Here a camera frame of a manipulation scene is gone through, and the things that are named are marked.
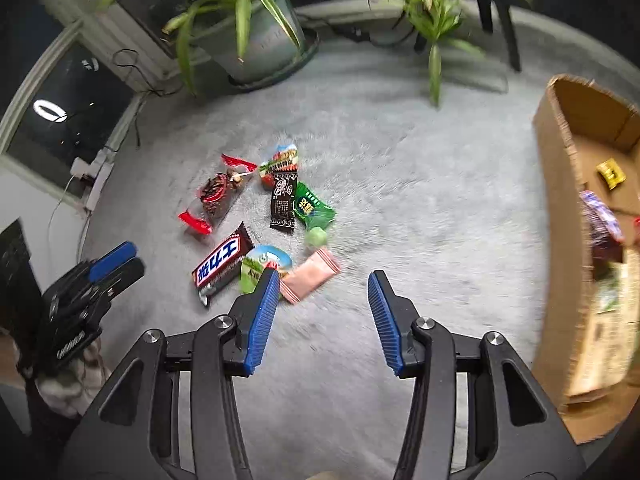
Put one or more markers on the colourful red-green snack packet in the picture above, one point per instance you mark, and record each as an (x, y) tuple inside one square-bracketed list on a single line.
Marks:
[(280, 162)]

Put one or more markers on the black snack sachet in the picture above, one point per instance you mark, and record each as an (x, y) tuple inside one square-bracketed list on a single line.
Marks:
[(284, 202)]

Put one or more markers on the cardboard box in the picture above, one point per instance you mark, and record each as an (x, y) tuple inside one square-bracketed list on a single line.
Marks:
[(555, 210)]

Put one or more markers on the pink snack sachet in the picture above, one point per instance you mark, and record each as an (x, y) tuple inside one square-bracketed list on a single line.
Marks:
[(310, 275)]

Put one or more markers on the green snack sachet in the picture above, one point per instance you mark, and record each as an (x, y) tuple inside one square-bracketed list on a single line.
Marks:
[(310, 207)]

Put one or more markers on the grey plant pot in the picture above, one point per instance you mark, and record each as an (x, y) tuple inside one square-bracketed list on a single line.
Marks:
[(260, 45)]

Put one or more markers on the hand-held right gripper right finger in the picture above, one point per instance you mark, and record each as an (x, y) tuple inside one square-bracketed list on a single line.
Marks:
[(385, 320)]

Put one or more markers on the tan bread packet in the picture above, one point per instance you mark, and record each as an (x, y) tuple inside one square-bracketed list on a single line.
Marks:
[(607, 330)]

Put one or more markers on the green jelly cup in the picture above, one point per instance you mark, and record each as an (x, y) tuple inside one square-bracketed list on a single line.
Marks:
[(257, 260)]

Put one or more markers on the round green candy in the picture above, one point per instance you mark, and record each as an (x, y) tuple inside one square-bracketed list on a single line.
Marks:
[(316, 238)]

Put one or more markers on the brown chocolate bar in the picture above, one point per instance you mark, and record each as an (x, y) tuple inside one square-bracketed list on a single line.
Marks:
[(222, 262)]

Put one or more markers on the small spider plantlet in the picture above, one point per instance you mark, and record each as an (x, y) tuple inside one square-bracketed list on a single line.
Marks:
[(432, 15)]

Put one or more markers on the clear red-ended date packet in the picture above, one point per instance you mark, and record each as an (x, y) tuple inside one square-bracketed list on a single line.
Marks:
[(215, 200), (636, 222)]

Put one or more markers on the yellow snack sachet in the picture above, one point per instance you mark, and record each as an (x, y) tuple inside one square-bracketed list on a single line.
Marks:
[(611, 172)]

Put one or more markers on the white power strip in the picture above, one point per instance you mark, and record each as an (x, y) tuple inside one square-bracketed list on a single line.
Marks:
[(92, 180)]

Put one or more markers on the purple packet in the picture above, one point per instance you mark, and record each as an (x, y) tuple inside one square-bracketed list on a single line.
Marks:
[(602, 220)]

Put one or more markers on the white window frame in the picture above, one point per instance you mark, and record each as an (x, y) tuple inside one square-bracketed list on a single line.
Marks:
[(115, 35)]

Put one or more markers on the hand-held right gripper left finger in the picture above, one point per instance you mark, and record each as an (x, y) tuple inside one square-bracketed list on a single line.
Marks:
[(262, 320)]

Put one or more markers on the large spider plant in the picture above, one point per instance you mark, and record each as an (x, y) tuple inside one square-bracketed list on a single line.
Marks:
[(243, 10)]

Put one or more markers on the black tripod stand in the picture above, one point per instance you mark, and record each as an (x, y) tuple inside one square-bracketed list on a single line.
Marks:
[(510, 45)]

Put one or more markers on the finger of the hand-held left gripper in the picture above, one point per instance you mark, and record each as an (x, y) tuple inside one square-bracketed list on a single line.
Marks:
[(125, 275), (112, 260)]

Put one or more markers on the green pot saucer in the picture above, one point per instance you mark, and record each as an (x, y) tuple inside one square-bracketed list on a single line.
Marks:
[(300, 62)]

